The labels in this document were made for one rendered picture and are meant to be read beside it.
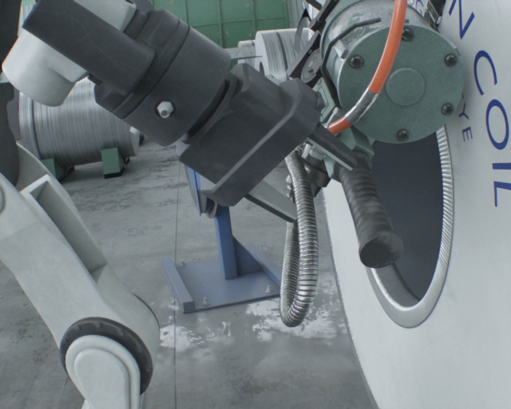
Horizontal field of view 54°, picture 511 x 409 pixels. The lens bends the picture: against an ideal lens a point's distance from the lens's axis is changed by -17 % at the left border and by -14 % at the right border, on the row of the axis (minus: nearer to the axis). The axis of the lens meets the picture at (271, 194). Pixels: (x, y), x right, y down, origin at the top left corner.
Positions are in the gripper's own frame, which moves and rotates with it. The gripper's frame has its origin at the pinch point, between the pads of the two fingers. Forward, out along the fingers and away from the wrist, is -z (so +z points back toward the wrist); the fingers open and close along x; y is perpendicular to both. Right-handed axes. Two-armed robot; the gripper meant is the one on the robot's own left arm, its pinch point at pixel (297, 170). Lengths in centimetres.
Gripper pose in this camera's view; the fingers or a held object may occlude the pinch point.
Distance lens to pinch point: 48.3
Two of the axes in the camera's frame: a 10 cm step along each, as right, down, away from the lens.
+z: -7.3, -4.9, -4.8
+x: 6.7, -6.2, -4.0
